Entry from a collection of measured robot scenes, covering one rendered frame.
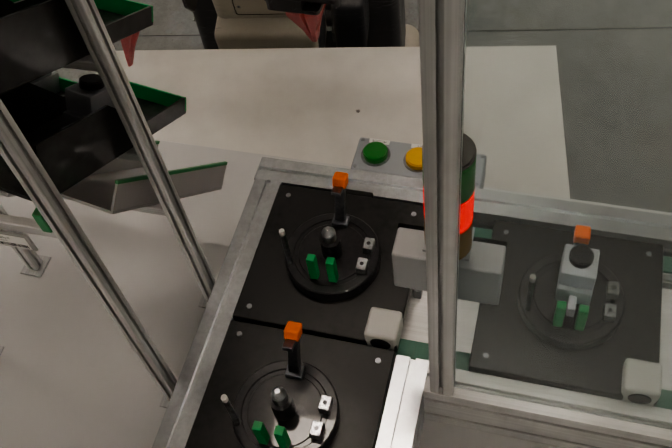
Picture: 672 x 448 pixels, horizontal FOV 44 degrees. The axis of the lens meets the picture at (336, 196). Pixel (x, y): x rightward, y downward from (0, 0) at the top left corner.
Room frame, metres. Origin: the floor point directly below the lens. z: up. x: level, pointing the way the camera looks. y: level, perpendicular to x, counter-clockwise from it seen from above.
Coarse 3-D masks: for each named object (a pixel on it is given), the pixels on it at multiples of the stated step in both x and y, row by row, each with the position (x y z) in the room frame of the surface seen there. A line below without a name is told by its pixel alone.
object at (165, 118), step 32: (0, 96) 0.73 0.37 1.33; (32, 96) 0.76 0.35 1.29; (160, 96) 0.82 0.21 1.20; (32, 128) 0.74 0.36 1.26; (64, 128) 0.64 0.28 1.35; (96, 128) 0.67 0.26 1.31; (160, 128) 0.75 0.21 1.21; (0, 160) 0.62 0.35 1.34; (64, 160) 0.62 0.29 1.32; (96, 160) 0.65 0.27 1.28
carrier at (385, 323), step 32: (288, 192) 0.79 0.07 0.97; (320, 192) 0.78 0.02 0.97; (288, 224) 0.73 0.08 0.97; (320, 224) 0.71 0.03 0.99; (352, 224) 0.70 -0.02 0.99; (384, 224) 0.70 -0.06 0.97; (416, 224) 0.69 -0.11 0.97; (256, 256) 0.69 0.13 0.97; (288, 256) 0.65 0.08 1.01; (320, 256) 0.65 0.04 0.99; (352, 256) 0.64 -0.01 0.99; (384, 256) 0.65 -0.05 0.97; (256, 288) 0.63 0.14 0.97; (288, 288) 0.62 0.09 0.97; (320, 288) 0.60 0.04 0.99; (352, 288) 0.59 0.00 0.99; (384, 288) 0.59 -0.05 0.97; (256, 320) 0.58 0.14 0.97; (288, 320) 0.57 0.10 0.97; (320, 320) 0.56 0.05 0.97; (352, 320) 0.55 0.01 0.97; (384, 320) 0.53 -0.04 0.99
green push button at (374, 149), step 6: (372, 144) 0.86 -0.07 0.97; (378, 144) 0.86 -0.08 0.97; (384, 144) 0.86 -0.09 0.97; (366, 150) 0.85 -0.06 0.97; (372, 150) 0.85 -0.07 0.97; (378, 150) 0.84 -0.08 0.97; (384, 150) 0.84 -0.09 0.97; (366, 156) 0.84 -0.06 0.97; (372, 156) 0.83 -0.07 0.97; (378, 156) 0.83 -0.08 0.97; (384, 156) 0.83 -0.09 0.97; (372, 162) 0.83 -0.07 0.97; (378, 162) 0.83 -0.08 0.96
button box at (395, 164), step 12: (360, 144) 0.87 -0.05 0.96; (396, 144) 0.86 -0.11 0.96; (408, 144) 0.86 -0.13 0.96; (360, 156) 0.85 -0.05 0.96; (396, 156) 0.84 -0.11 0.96; (360, 168) 0.82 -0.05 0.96; (372, 168) 0.82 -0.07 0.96; (384, 168) 0.82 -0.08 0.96; (396, 168) 0.81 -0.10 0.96; (408, 168) 0.81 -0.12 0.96
